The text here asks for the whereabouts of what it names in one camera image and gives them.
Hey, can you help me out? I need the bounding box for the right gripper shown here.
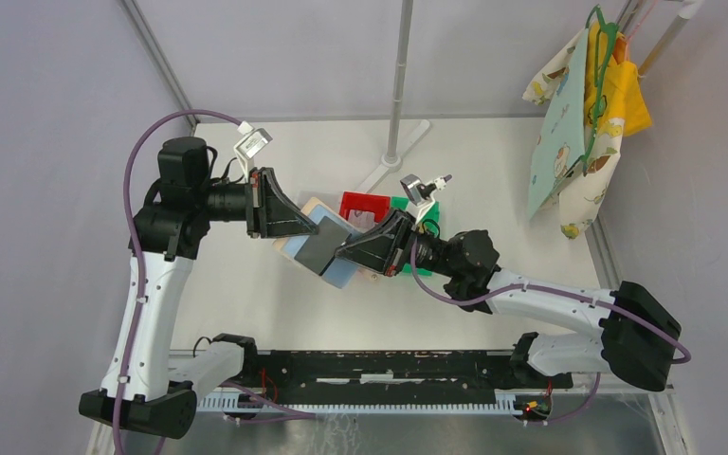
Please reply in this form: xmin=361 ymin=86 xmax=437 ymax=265
xmin=334 ymin=208 xmax=459 ymax=279

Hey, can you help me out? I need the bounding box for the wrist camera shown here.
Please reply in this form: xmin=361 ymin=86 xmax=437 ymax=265
xmin=233 ymin=121 xmax=272 ymax=178
xmin=399 ymin=174 xmax=452 ymax=226

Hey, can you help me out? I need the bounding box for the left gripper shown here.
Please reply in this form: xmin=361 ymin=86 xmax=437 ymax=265
xmin=195 ymin=166 xmax=319 ymax=238

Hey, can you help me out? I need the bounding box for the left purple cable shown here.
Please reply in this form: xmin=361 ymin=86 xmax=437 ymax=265
xmin=112 ymin=109 xmax=319 ymax=455

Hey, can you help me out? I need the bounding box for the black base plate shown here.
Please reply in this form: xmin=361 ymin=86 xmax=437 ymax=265
xmin=225 ymin=350 xmax=573 ymax=405

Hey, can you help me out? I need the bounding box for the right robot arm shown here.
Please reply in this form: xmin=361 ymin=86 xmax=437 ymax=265
xmin=335 ymin=209 xmax=692 ymax=392

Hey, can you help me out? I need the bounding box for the white pole stand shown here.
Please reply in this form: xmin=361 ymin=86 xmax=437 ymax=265
xmin=355 ymin=0 xmax=431 ymax=193

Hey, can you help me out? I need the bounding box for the black card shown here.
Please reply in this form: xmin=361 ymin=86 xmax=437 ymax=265
xmin=294 ymin=217 xmax=351 ymax=276

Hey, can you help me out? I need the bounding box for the hanging patterned cloth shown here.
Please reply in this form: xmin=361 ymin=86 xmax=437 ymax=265
xmin=522 ymin=29 xmax=623 ymax=240

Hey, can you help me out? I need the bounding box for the beige card holder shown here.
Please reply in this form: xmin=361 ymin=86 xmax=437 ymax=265
xmin=273 ymin=193 xmax=379 ymax=289

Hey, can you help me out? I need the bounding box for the red plastic bin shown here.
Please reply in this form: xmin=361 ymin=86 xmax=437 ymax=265
xmin=339 ymin=191 xmax=391 ymax=230

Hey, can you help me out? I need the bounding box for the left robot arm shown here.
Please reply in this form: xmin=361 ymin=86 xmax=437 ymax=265
xmin=79 ymin=136 xmax=319 ymax=439

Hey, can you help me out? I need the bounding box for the white hanger rail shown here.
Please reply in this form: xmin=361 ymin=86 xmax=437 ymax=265
xmin=638 ymin=0 xmax=705 ymax=79

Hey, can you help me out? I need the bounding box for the purple cable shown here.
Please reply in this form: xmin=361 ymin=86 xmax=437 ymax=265
xmin=112 ymin=109 xmax=319 ymax=455
xmin=409 ymin=174 xmax=693 ymax=427

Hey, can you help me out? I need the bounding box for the clear plastic bin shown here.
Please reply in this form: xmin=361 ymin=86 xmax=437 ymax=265
xmin=295 ymin=191 xmax=343 ymax=212

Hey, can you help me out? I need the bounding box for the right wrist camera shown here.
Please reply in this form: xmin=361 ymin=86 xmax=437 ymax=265
xmin=399 ymin=174 xmax=452 ymax=226

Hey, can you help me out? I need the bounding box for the green clothes hanger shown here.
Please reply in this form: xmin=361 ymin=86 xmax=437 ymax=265
xmin=581 ymin=5 xmax=627 ymax=176

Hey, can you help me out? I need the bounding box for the green plastic bin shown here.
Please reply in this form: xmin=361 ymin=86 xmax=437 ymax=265
xmin=389 ymin=195 xmax=441 ymax=278

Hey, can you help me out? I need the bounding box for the yellow hanging garment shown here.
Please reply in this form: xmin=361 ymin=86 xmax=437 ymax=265
xmin=584 ymin=22 xmax=652 ymax=137

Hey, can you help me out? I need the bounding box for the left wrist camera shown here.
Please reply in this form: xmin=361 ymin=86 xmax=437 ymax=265
xmin=233 ymin=121 xmax=272 ymax=178

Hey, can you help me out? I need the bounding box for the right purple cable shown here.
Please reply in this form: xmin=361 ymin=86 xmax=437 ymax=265
xmin=409 ymin=174 xmax=693 ymax=427

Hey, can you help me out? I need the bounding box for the white cable duct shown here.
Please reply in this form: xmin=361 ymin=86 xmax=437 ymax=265
xmin=197 ymin=391 xmax=519 ymax=416

